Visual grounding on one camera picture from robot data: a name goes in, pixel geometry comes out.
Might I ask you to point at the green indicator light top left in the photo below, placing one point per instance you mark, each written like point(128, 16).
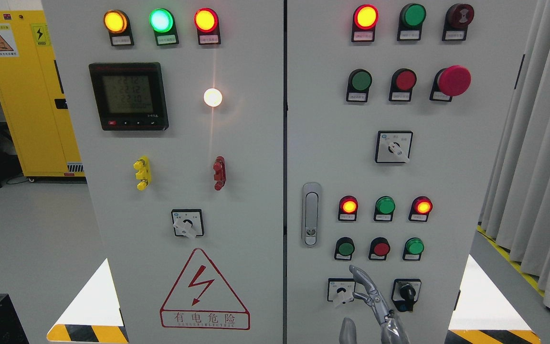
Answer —
point(164, 26)

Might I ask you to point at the red emergency stop button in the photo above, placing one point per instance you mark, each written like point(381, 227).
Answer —
point(450, 82)

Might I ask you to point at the upper right selector switch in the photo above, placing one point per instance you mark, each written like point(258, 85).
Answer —
point(393, 146)

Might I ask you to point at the grey curtain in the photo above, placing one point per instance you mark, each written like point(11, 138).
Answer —
point(516, 209)

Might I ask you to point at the yellow terminal connector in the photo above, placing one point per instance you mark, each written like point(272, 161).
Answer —
point(143, 172)

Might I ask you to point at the green indicator light top right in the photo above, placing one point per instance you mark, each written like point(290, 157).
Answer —
point(411, 19)

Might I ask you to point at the black digital power meter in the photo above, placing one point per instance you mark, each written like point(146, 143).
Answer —
point(129, 96)

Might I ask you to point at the black key selector switch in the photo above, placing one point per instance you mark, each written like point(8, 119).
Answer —
point(405, 293)

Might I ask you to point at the red indicator light lower right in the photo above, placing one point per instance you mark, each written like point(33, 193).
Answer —
point(420, 209)

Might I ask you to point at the red electric hazard sticker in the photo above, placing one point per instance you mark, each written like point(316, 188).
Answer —
point(201, 298)

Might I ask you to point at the dark red buzzer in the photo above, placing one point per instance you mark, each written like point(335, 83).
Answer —
point(457, 20)

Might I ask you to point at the white indicator light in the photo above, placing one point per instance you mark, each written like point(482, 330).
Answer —
point(213, 97)

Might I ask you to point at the green start button lower left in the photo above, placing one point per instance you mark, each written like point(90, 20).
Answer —
point(344, 249)

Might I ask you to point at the red indicator light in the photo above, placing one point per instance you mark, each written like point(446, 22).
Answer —
point(365, 18)
point(420, 209)
point(208, 27)
point(348, 209)

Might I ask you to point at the red push button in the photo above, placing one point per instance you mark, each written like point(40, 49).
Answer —
point(402, 83)
point(379, 249)

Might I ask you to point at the red indicator light lower left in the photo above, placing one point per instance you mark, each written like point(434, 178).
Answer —
point(348, 209)

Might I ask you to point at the green indicator light lower middle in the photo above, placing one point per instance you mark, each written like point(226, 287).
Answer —
point(384, 209)

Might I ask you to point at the grey electrical control cabinet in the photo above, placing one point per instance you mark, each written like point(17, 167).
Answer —
point(283, 67)

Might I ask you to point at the red indicator light top right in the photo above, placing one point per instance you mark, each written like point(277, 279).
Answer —
point(365, 18)

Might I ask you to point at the green push button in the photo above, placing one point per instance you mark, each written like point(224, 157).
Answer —
point(358, 86)
point(413, 249)

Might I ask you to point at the red terminal connector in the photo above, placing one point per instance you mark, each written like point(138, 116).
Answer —
point(219, 172)

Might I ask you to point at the lower white selector switch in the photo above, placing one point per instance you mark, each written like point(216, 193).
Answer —
point(340, 291)

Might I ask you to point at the silver door handle lock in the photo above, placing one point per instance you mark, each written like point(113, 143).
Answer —
point(310, 213)

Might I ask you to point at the green indicator light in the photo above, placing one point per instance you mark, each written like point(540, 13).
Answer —
point(411, 19)
point(164, 26)
point(384, 209)

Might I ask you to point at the amber indicator light top left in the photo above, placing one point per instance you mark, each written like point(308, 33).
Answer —
point(118, 27)

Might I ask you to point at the green push button lower right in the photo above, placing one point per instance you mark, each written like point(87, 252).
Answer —
point(413, 249)

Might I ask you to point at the green push button upper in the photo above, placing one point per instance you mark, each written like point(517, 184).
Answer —
point(358, 86)

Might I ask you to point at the red push button upper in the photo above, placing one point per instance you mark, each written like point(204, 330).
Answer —
point(402, 83)

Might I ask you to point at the red push button lower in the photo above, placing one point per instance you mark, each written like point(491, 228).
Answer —
point(379, 249)

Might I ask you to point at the red indicator light top left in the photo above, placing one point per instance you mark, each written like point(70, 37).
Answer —
point(208, 27)

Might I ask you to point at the left door selector switch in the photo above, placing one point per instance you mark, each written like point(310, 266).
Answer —
point(187, 223)

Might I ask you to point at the silver robotic hand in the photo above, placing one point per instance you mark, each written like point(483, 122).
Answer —
point(392, 331)

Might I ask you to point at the yellow safety cabinet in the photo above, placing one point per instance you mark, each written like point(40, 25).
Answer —
point(32, 98)

